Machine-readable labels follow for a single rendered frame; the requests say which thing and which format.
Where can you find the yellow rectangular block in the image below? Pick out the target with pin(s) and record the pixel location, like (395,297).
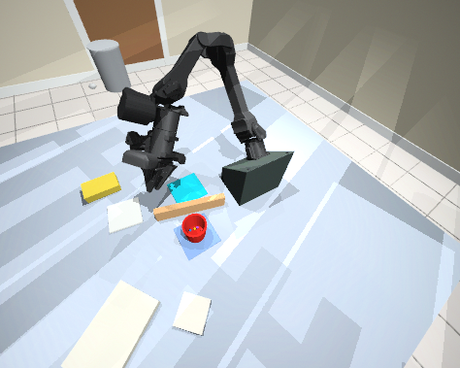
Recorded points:
(100,187)

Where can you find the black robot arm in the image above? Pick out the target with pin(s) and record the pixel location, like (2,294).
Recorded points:
(140,108)

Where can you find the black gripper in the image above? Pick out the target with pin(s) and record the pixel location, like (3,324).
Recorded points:
(157,161)

